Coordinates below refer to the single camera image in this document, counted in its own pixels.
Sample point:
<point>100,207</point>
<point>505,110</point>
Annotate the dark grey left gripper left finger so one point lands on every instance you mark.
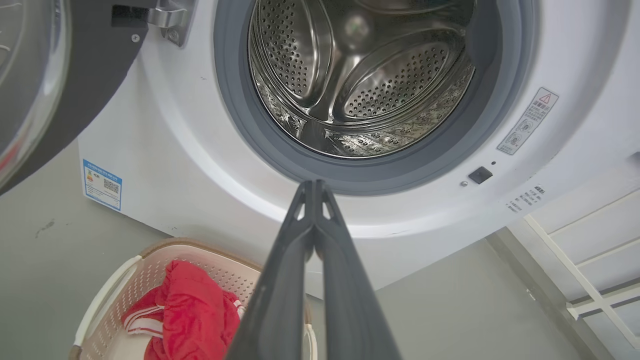
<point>280,310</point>

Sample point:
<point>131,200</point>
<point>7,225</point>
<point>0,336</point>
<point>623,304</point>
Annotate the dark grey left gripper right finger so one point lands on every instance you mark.
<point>350,320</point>

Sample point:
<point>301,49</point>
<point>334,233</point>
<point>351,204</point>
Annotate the red garment with white stripes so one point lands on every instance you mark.
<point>195,315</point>

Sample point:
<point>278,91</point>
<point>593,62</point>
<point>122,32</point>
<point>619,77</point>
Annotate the cream perforated laundry basket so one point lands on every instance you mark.
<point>145,280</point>

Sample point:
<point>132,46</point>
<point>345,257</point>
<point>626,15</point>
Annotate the washing machine door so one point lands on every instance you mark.
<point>95,75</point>

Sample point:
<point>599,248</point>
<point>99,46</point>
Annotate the grey rubber door gasket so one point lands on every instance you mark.
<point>380,172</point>

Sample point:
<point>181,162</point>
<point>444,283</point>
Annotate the white front-load washing machine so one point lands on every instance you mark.
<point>200,150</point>

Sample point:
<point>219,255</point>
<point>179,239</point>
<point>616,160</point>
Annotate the black door latch socket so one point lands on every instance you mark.
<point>480,175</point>

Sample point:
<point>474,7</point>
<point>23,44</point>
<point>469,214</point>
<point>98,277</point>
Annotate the small printed text label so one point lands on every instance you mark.
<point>525,200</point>

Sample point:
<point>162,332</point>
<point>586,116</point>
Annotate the blue energy rating label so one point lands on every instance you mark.
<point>102,185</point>

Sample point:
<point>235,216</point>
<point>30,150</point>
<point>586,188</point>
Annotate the perforated stainless steel drum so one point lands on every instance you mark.
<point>390,85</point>

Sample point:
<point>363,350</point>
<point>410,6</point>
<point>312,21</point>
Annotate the grey warning sticker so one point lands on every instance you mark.
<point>527,121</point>

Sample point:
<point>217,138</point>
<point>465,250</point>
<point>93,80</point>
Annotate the silver metal door hinge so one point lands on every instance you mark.
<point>170,17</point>

